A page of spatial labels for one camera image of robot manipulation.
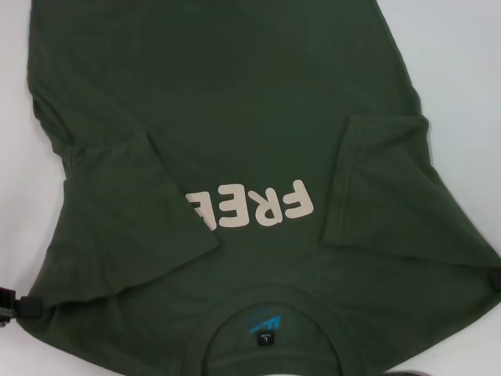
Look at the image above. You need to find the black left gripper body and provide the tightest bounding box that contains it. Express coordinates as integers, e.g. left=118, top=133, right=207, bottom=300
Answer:
left=0, top=287, right=19, bottom=329

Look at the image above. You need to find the dark green FREE t-shirt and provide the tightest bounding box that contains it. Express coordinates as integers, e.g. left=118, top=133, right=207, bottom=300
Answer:
left=23, top=0, right=501, bottom=376

